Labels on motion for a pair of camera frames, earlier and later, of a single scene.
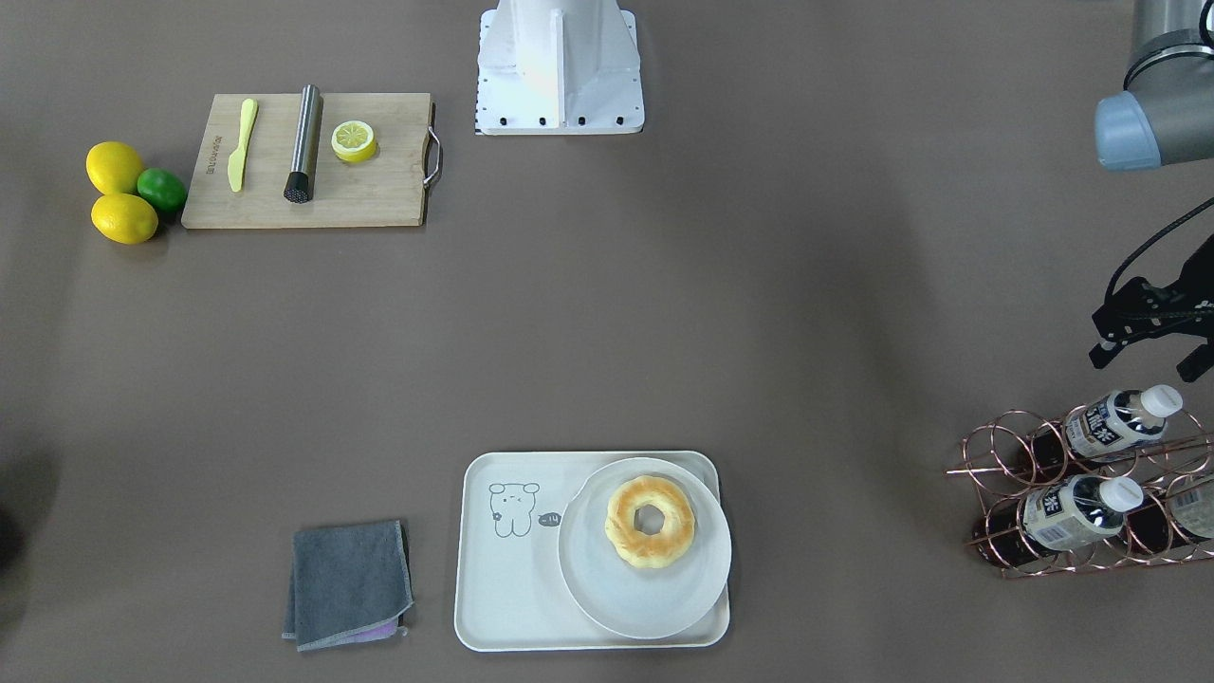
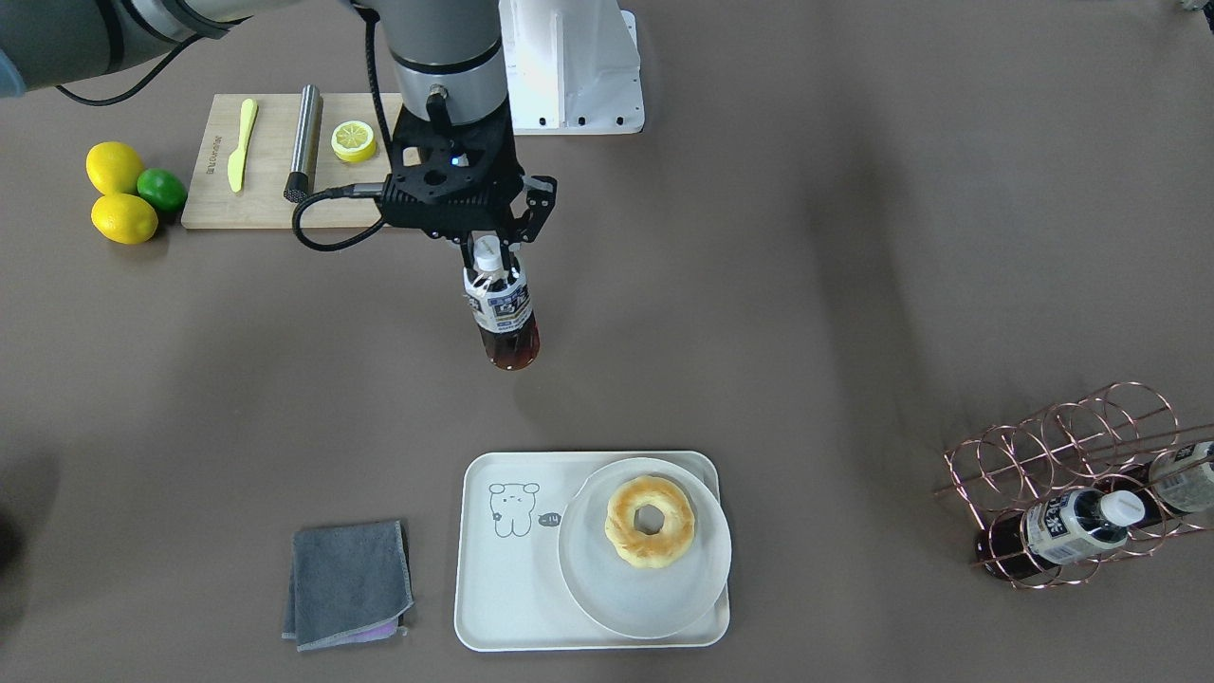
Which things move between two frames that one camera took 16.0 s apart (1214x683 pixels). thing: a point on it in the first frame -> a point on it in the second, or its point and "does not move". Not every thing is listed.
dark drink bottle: (1161, 400) -> (487, 253)
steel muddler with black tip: (301, 184) does not move
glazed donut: (653, 550) does not move
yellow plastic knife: (237, 161) does not move
